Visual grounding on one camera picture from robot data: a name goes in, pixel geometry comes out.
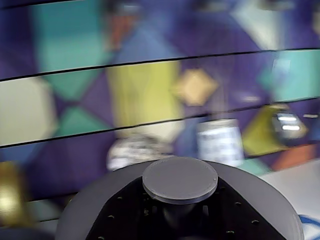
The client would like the steel slotted spatula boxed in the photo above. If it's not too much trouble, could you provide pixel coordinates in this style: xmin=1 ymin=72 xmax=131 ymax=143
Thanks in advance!
xmin=195 ymin=118 xmax=245 ymax=168

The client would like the steel ladle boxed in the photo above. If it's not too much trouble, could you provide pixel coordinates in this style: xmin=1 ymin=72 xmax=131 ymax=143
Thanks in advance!
xmin=271 ymin=108 xmax=309 ymax=146

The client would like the gray round lid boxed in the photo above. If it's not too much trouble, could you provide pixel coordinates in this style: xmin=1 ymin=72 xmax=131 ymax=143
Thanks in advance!
xmin=55 ymin=156 xmax=305 ymax=240

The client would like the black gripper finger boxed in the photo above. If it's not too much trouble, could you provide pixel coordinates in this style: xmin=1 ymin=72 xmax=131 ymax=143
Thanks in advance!
xmin=189 ymin=179 xmax=284 ymax=240
xmin=84 ymin=177 xmax=174 ymax=240

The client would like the steel skimmer spoon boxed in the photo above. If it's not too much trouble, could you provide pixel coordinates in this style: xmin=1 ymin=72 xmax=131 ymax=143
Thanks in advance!
xmin=106 ymin=133 xmax=174 ymax=171

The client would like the gold toy faucet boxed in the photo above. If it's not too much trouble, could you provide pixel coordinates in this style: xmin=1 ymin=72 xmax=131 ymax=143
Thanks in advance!
xmin=0 ymin=161 xmax=35 ymax=227

